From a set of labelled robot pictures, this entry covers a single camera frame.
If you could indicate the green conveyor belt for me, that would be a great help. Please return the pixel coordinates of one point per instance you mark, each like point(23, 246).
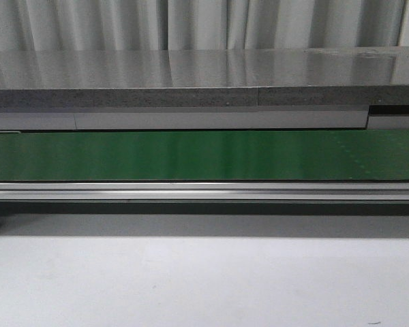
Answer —
point(305, 155)

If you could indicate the grey stone counter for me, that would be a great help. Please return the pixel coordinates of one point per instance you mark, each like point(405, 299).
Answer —
point(315, 88)

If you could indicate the white curtain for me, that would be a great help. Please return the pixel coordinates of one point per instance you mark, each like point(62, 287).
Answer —
point(201, 25)

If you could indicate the aluminium conveyor frame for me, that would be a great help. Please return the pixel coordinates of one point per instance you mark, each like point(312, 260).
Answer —
point(304, 209)

